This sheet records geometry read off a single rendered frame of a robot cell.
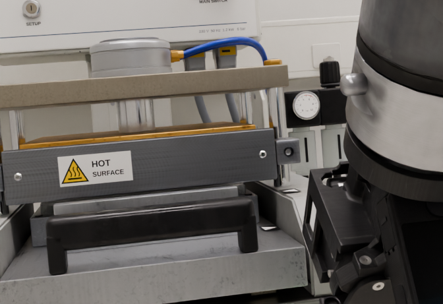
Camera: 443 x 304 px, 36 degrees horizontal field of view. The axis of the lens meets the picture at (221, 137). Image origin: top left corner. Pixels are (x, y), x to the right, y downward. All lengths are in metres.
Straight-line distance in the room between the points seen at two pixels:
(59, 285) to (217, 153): 0.18
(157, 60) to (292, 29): 0.52
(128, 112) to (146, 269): 0.21
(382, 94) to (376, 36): 0.02
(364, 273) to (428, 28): 0.14
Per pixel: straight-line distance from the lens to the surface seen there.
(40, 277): 0.49
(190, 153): 0.57
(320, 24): 1.15
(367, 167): 0.31
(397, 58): 0.27
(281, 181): 0.61
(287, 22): 1.14
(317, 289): 0.52
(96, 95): 0.58
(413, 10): 0.26
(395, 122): 0.29
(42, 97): 0.59
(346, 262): 0.36
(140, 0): 0.81
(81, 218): 0.49
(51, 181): 0.57
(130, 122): 0.66
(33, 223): 0.60
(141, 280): 0.49
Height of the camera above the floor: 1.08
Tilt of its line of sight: 3 degrees down
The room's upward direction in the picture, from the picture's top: 5 degrees counter-clockwise
